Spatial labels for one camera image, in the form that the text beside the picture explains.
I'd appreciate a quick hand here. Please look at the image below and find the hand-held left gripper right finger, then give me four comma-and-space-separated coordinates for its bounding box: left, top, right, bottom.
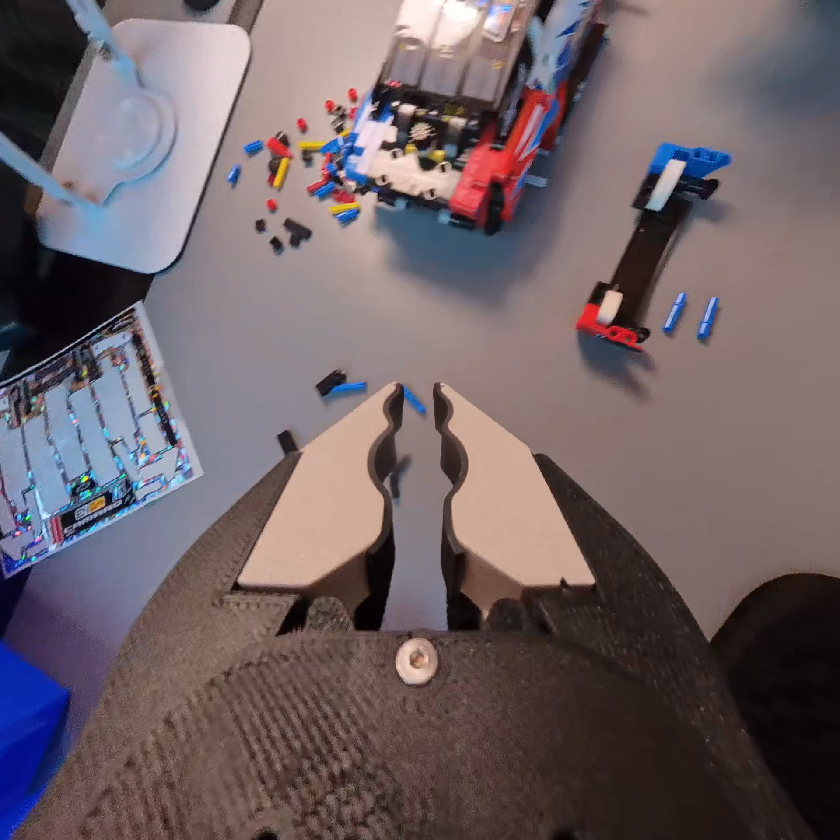
432, 383, 595, 632

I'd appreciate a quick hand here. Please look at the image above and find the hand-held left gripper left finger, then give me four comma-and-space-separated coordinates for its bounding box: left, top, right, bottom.
235, 382, 404, 629

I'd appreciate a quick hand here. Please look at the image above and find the black curved lego bumper assembly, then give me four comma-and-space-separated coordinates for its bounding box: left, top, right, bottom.
575, 142, 732, 352

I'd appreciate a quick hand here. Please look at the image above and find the lego race car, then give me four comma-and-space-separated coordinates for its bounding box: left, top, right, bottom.
338, 0, 608, 236

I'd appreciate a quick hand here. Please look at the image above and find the pile of small colourful lego pieces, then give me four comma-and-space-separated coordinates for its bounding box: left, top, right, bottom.
226, 85, 365, 253

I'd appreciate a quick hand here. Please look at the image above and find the holographic sticker sheet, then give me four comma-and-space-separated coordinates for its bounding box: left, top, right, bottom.
0, 301, 204, 578

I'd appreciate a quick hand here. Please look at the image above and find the dark cloth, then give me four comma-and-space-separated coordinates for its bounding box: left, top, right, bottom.
710, 573, 840, 840

